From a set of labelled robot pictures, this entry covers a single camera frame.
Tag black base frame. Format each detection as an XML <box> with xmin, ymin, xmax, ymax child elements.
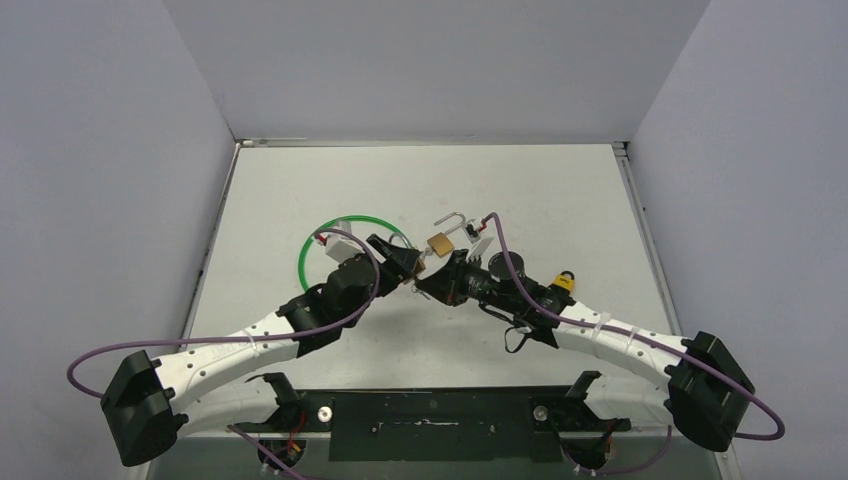
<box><xmin>234</xmin><ymin>371</ymin><xmax>672</xmax><ymax>477</ymax></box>

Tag padlock keys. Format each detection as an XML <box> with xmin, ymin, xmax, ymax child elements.
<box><xmin>410</xmin><ymin>278</ymin><xmax>432</xmax><ymax>300</ymax></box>

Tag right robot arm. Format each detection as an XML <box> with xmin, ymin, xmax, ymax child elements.
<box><xmin>415</xmin><ymin>251</ymin><xmax>755</xmax><ymax>452</ymax></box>

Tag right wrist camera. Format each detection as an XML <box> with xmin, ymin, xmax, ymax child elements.
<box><xmin>463</xmin><ymin>219</ymin><xmax>493</xmax><ymax>263</ymax></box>

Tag yellow black padlock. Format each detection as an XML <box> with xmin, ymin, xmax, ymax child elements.
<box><xmin>550</xmin><ymin>270</ymin><xmax>575</xmax><ymax>294</ymax></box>

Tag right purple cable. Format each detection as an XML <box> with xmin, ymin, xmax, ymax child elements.
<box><xmin>480</xmin><ymin>211</ymin><xmax>787</xmax><ymax>442</ymax></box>

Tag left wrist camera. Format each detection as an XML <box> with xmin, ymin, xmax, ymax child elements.
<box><xmin>315</xmin><ymin>233</ymin><xmax>363</xmax><ymax>264</ymax></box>

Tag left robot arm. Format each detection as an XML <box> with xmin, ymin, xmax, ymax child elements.
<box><xmin>100</xmin><ymin>234</ymin><xmax>423</xmax><ymax>467</ymax></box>

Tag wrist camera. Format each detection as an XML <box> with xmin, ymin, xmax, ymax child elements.
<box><xmin>315</xmin><ymin>233</ymin><xmax>363</xmax><ymax>264</ymax></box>
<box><xmin>463</xmin><ymin>219</ymin><xmax>493</xmax><ymax>263</ymax></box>

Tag brass padlock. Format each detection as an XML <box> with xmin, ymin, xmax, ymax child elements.
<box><xmin>426</xmin><ymin>212</ymin><xmax>466</xmax><ymax>258</ymax></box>
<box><xmin>389</xmin><ymin>232</ymin><xmax>430</xmax><ymax>277</ymax></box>

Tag green cable lock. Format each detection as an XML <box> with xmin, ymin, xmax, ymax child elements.
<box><xmin>297</xmin><ymin>214</ymin><xmax>412</xmax><ymax>291</ymax></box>

